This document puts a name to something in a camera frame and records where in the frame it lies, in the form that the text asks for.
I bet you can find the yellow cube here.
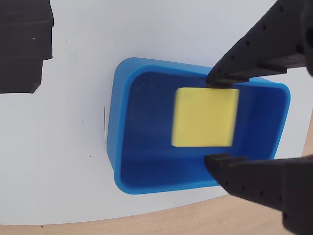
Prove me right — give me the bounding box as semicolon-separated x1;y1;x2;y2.
171;87;240;148

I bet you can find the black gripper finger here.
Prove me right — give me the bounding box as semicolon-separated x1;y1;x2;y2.
203;153;313;235
205;0;313;90

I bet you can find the white table sheet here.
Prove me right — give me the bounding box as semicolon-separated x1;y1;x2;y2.
0;0;313;226

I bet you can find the black foam block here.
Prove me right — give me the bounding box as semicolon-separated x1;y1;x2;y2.
0;0;54;94

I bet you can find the blue rectangular plastic bin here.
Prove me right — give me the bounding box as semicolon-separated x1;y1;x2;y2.
106;57;291;196

